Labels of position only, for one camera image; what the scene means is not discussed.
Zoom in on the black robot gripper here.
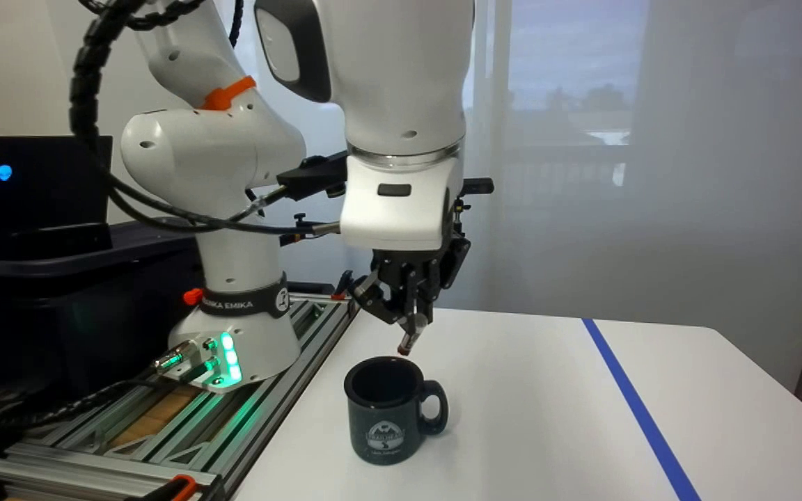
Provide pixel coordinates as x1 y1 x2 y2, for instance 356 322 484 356
350 199 471 333

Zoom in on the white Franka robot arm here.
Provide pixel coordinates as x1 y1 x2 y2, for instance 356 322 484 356
120 0 475 393

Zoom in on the dark green ceramic mug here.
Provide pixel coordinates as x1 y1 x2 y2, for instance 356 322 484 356
342 356 448 465

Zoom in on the blue tape line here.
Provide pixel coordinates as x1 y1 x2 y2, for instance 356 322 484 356
581 316 702 501

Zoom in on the black control box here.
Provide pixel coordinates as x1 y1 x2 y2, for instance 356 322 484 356
0 136 109 259

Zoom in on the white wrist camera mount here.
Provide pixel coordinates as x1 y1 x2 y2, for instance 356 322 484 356
340 153 463 249

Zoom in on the aluminium extrusion base frame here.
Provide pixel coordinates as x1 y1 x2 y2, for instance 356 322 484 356
0 294 356 501

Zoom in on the black corrugated cable conduit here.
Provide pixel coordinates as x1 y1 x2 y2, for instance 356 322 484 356
67 0 349 237

